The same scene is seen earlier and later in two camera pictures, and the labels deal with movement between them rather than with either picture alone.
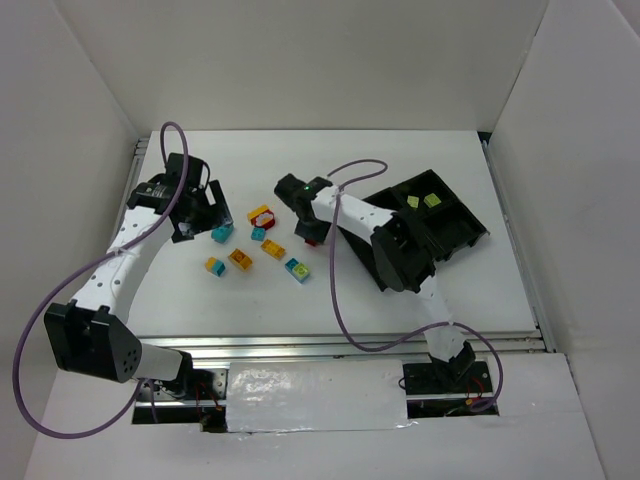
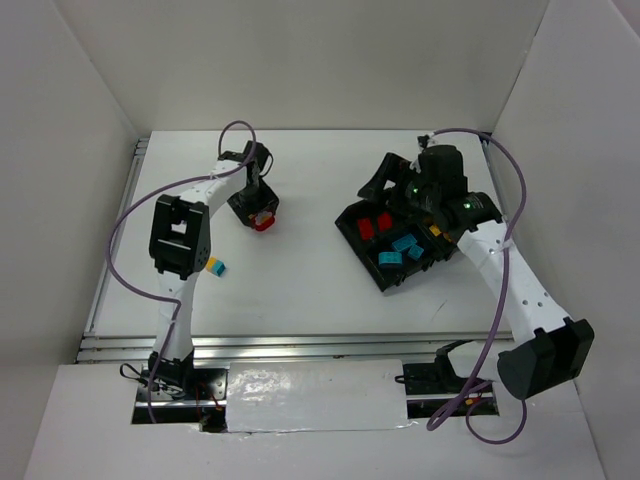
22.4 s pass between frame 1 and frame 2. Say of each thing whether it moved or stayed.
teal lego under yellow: stayed
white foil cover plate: stayed
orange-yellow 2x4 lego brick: moved
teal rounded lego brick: moved
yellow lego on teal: stayed
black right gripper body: moved
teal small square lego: moved
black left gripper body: moved
